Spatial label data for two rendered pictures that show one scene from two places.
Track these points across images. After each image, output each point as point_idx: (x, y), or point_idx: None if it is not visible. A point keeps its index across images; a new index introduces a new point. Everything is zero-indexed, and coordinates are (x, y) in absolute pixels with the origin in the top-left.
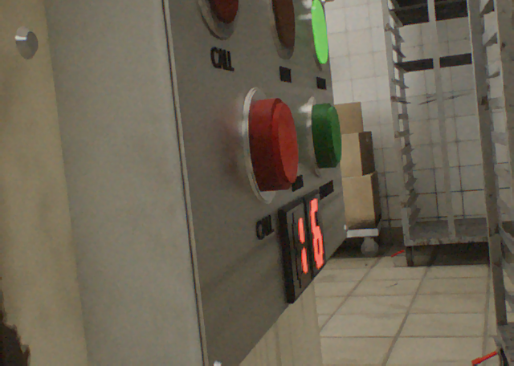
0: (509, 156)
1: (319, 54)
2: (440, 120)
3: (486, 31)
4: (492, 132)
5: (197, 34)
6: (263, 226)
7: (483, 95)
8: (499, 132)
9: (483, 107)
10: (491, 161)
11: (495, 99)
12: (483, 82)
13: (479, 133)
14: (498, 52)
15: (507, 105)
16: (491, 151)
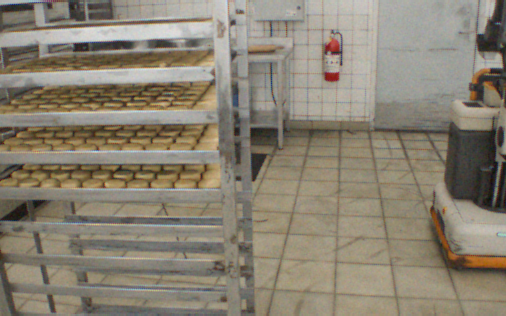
0: (239, 312)
1: None
2: None
3: (28, 189)
4: (27, 284)
5: None
6: None
7: None
8: (80, 287)
9: (1, 262)
10: (15, 311)
11: (66, 257)
12: None
13: (3, 290)
14: (225, 235)
15: (238, 275)
16: (13, 301)
